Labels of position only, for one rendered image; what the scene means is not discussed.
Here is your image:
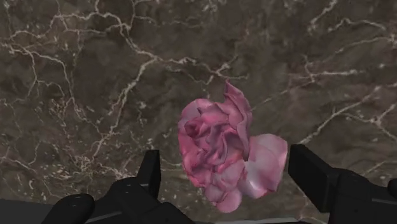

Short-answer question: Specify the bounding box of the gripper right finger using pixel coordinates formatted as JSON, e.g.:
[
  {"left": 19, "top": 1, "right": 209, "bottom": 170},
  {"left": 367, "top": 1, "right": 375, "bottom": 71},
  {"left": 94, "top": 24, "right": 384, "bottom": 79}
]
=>
[{"left": 288, "top": 143, "right": 397, "bottom": 224}]

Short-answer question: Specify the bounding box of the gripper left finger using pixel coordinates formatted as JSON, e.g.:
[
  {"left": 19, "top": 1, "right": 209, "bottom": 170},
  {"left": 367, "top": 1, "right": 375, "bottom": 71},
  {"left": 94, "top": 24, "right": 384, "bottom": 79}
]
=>
[{"left": 41, "top": 150, "right": 196, "bottom": 224}]

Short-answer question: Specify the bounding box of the pink rose flower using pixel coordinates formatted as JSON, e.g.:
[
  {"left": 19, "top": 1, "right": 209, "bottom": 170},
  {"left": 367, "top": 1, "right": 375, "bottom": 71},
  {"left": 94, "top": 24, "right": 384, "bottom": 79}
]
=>
[{"left": 178, "top": 80, "right": 289, "bottom": 214}]

